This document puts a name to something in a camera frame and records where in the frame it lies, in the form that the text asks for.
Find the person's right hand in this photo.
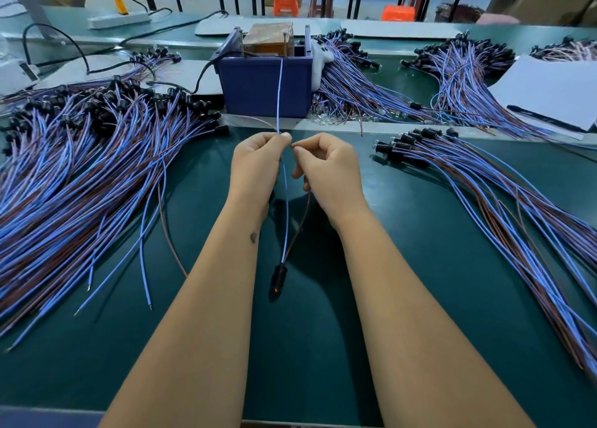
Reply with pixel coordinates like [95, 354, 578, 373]
[292, 132, 369, 230]

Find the person's left hand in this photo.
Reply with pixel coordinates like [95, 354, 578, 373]
[228, 131, 294, 223]

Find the blue plastic tester box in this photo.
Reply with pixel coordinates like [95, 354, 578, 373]
[215, 26, 318, 118]

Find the blue brown plug cable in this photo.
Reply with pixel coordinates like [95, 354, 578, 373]
[269, 58, 313, 303]

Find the pile of wired lamps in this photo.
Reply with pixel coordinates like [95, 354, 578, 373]
[0, 76, 229, 350]
[373, 127, 597, 382]

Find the person's right forearm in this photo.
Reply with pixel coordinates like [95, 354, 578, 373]
[334, 216, 537, 428]

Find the person's left forearm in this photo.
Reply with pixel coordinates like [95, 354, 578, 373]
[98, 213, 272, 428]

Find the white power strip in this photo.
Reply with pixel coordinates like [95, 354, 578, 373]
[88, 11, 152, 30]

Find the white flat mat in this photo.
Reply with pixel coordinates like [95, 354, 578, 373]
[37, 56, 223, 96]
[340, 19, 466, 41]
[194, 15, 341, 37]

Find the brown cardboard block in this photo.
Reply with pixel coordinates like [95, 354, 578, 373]
[243, 22, 295, 57]

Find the black pen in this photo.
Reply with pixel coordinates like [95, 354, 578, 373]
[506, 104, 587, 133]

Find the pink plastic stool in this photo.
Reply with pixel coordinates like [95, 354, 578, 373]
[476, 13, 521, 27]

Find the white paper sheet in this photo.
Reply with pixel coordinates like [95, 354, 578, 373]
[488, 54, 597, 133]

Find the white plastic device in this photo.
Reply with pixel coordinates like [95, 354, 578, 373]
[0, 59, 39, 98]

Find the loose grey wire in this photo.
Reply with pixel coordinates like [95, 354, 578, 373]
[159, 199, 188, 279]

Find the black power cable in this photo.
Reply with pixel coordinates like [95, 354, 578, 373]
[21, 10, 229, 76]

